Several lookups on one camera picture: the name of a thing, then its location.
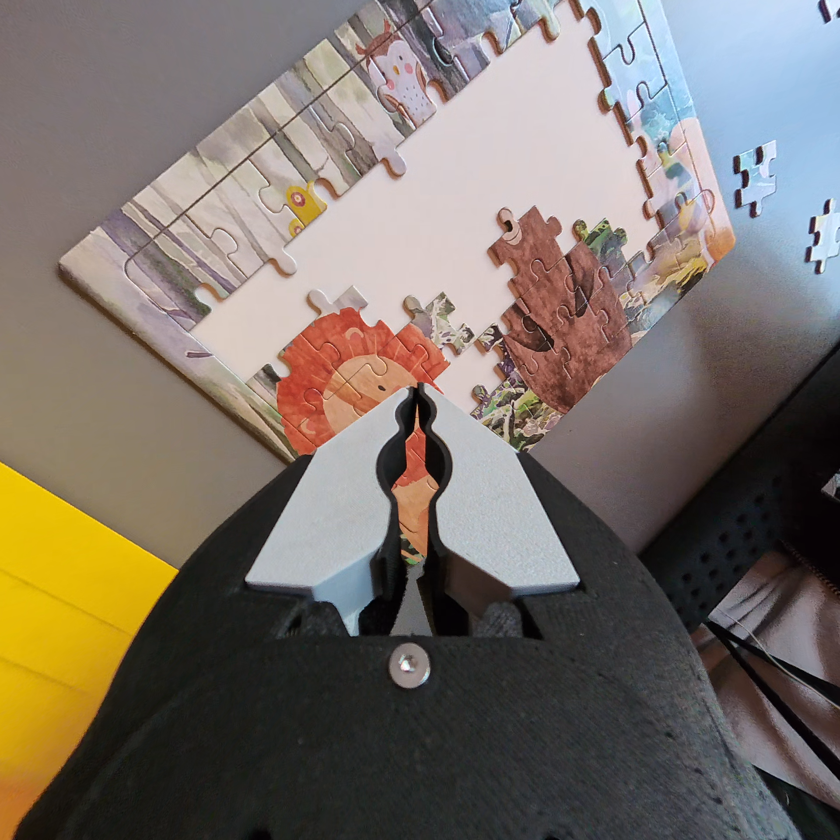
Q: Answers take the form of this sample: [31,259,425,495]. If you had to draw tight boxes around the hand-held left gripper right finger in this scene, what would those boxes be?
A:
[415,382,581,636]

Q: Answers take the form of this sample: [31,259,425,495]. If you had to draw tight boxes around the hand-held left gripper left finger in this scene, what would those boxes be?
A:
[244,385,421,636]

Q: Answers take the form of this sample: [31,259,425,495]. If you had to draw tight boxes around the yellow plastic bin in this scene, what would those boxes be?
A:
[0,461,179,840]

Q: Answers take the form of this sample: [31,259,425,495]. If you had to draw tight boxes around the jigsaw puzzle board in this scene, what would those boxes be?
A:
[58,0,736,460]

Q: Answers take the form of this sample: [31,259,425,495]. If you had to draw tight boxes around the puzzle pieces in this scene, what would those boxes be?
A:
[731,0,840,273]

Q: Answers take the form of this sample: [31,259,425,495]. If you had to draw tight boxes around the person's pale trousers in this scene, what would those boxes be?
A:
[692,551,840,791]

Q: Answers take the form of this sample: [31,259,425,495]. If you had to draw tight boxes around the black cord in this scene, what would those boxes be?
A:
[707,617,840,769]

